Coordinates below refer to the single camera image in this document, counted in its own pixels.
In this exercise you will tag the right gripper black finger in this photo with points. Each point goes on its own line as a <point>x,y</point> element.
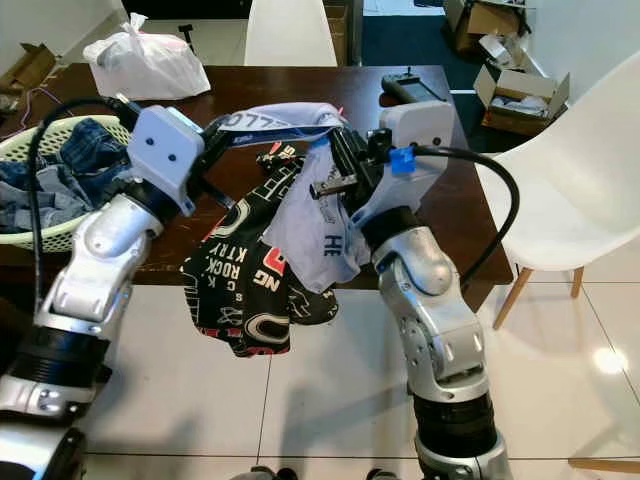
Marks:
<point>342,152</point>
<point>355,147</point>

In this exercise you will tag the black red patterned shirt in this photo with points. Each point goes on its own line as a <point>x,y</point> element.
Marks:
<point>230,290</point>

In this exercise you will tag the large brown cardboard box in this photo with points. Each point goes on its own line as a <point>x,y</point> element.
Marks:
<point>490,20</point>

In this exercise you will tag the white plastic bag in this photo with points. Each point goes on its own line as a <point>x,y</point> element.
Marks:
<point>145,65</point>

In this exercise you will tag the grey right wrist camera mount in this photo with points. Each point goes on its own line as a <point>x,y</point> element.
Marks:
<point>420,125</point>

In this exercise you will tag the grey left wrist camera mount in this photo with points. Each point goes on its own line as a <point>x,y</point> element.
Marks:
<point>165,150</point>

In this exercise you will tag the blue denim jeans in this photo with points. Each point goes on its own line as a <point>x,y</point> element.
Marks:
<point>80,160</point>

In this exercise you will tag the open cardboard box white contents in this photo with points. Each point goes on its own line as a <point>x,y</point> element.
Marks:
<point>500,100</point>

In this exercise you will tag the green plastic laundry basket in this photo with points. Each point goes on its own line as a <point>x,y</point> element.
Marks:
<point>25,238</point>

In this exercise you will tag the small brown cardboard box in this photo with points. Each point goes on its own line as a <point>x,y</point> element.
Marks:
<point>28,70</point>

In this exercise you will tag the light grey printed underwear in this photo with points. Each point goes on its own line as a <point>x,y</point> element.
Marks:
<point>310,240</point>

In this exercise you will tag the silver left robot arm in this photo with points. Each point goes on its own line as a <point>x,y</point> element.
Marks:
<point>100,250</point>

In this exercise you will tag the dark wooden table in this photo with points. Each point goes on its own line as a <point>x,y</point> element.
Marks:
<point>260,85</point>

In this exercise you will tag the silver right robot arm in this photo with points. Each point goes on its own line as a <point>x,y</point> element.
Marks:
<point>430,300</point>

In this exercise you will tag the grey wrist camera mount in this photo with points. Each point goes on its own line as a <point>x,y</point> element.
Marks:
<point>165,150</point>
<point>420,125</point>

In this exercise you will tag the black handheld controller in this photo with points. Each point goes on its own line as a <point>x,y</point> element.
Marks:
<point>410,88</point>

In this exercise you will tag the dark blue floor mat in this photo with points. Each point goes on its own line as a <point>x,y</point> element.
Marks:
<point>400,40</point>

